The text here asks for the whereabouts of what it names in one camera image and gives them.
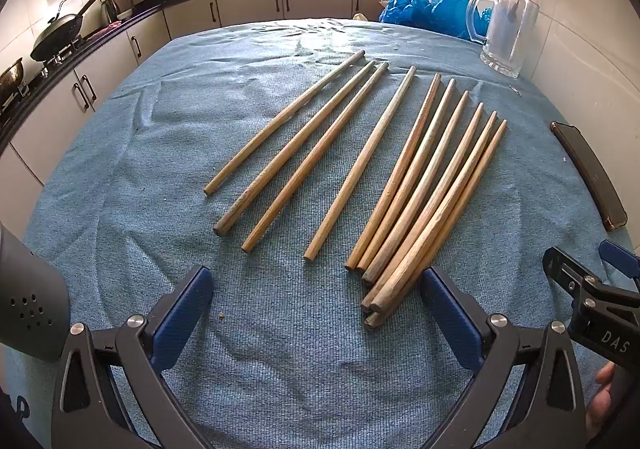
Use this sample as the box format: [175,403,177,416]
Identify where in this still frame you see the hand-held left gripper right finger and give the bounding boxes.
[420,265,596,449]

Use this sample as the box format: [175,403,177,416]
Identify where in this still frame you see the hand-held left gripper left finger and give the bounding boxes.
[50,265,216,449]

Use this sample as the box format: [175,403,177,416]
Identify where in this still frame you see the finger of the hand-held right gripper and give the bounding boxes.
[599,239,640,291]
[542,245,610,297]

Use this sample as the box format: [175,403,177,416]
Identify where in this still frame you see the row of wooden chopsticks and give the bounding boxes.
[203,49,509,330]

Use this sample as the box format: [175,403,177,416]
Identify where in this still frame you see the person's right hand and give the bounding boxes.
[585,362,617,438]

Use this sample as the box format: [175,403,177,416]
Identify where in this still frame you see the black smartphone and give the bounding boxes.
[550,120,629,233]

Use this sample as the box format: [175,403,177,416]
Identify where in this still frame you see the blue towel table cover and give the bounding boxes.
[15,19,637,449]

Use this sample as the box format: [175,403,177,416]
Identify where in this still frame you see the dark grey perforated device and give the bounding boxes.
[0,223,71,363]

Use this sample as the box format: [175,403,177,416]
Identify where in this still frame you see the clear glass mug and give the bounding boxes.
[466,0,541,78]

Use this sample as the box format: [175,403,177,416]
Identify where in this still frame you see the brass pot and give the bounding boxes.
[0,57,27,106]

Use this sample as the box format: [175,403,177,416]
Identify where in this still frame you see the blue plastic bag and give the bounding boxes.
[378,0,493,42]

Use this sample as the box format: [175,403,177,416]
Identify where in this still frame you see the black kitchen countertop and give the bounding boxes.
[0,0,420,144]

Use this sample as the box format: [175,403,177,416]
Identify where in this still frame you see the black wok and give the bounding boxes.
[30,0,104,62]

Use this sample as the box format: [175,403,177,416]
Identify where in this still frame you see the beige kitchen base cabinets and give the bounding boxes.
[0,0,416,230]

